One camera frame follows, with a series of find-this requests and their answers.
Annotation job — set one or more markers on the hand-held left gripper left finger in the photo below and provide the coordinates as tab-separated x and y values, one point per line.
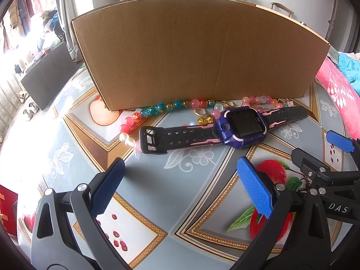
109	185

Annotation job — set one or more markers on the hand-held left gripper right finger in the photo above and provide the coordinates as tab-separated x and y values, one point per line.
254	188

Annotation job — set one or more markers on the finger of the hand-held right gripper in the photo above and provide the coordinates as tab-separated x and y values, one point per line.
339	142
309	164

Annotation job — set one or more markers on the purple black smartwatch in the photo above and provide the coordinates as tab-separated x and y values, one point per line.
244	125

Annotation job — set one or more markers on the gold abacus charm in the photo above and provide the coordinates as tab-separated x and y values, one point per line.
288	101

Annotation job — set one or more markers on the gold butterfly outline charm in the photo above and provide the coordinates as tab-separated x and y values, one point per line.
229	102

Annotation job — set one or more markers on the brown cardboard box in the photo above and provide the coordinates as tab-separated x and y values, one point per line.
197	56

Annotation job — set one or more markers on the fruit print tablecloth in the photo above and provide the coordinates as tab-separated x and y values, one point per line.
157	180

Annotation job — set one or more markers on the pink floral blanket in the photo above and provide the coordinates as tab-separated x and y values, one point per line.
337	84

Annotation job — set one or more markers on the blue quilt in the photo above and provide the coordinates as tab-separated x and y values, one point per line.
350	67

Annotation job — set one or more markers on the grey lace pillow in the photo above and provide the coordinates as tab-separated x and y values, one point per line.
333	54

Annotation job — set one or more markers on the red paper bag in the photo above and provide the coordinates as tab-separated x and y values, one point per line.
8	208

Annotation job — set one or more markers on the white sneaker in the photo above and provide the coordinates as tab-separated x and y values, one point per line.
33	107
29	116

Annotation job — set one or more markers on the brown wooden door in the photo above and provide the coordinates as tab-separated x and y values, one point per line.
346	19

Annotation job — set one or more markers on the beige shoe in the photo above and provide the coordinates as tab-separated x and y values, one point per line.
23	97

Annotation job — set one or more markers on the grey low cabinet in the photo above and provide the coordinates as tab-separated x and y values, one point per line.
47	76

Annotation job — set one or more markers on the wooden chair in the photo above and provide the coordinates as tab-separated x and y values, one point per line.
281	5

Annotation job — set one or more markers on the pile of clothes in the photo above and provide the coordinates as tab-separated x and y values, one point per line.
53	25

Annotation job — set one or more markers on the grey curtain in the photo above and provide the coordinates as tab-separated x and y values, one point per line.
70	5

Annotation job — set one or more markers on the hanging clothes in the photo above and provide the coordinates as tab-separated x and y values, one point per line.
22	14

